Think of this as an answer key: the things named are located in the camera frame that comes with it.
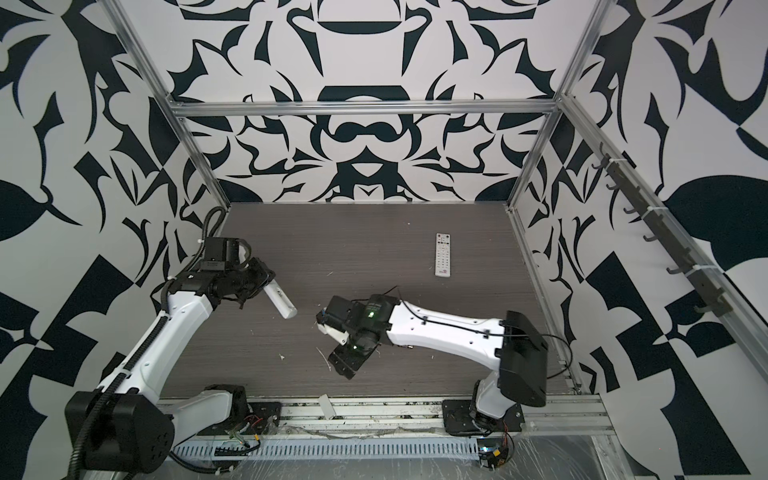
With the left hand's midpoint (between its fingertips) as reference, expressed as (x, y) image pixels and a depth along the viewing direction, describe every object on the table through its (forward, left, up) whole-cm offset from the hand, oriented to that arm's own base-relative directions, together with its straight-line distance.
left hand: (273, 269), depth 81 cm
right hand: (-23, -20, -6) cm, 31 cm away
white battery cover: (-30, -14, -19) cm, 38 cm away
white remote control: (-9, -4, -1) cm, 10 cm away
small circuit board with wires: (-41, -54, -18) cm, 70 cm away
